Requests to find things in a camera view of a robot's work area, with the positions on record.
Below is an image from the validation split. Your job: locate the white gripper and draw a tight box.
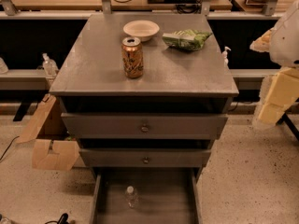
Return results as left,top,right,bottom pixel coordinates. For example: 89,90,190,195
249,0,299,130

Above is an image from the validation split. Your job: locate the clear plastic water bottle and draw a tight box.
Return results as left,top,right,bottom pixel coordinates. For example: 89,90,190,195
125,186,139,208

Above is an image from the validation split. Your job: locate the white pump dispenser bottle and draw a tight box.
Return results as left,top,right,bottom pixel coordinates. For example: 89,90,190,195
222,46,231,65

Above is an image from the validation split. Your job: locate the grey drawer cabinet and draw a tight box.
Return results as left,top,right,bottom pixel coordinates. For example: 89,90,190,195
49,13,240,224

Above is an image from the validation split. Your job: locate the open grey bottom drawer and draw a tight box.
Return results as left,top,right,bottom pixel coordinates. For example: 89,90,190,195
88,168,202,224

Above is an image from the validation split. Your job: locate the grey middle drawer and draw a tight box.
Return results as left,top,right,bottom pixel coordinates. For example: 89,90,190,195
80,148,211,168

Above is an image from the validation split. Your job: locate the clear bottle on left shelf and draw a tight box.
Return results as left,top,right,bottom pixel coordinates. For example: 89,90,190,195
42,53,59,77

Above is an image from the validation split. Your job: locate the black chair leg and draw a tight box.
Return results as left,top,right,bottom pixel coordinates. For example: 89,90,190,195
278,113,299,141

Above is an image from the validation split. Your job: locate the green chip bag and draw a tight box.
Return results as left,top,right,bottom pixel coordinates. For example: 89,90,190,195
163,29,211,51

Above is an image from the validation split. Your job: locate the white paper bowl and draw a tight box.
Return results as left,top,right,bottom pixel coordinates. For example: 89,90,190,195
123,21,160,42

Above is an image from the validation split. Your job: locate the gold soda can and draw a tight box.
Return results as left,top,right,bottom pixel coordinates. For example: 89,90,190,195
121,36,143,78

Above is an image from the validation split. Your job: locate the brown cardboard box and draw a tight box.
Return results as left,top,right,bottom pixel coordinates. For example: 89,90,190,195
17,94,79,171

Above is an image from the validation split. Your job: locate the black object on floor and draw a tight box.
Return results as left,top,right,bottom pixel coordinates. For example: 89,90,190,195
45,213,69,224

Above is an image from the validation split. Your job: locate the black floor cable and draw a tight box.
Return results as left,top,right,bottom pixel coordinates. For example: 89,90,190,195
0,135,21,162

